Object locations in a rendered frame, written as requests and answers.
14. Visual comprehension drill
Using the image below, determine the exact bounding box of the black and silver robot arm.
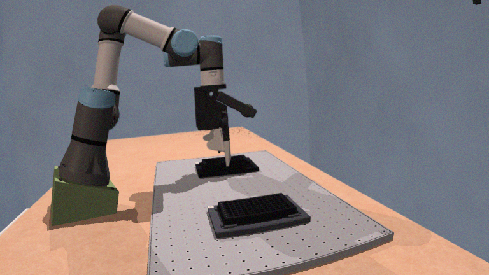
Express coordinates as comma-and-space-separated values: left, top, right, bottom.
59, 5, 225, 186

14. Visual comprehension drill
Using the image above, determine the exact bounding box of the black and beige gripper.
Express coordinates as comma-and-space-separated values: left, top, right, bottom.
194, 84, 231, 167

